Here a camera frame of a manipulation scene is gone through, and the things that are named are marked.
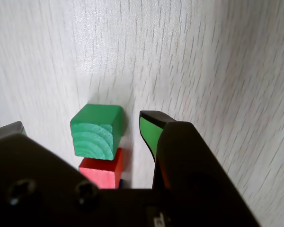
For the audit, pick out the broad black gripper finger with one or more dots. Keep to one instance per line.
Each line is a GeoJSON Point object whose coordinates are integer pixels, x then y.
{"type": "Point", "coordinates": [38, 184]}

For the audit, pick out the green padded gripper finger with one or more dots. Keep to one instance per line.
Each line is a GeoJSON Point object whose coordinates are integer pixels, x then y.
{"type": "Point", "coordinates": [194, 179]}

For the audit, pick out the red wooden cube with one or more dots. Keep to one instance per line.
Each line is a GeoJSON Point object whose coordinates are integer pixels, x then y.
{"type": "Point", "coordinates": [99, 175]}

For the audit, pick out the blue wooden cube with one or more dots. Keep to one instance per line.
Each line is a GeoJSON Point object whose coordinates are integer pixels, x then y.
{"type": "Point", "coordinates": [121, 184]}

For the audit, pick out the green wooden cube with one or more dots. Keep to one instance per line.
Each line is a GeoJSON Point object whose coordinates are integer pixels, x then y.
{"type": "Point", "coordinates": [94, 132]}

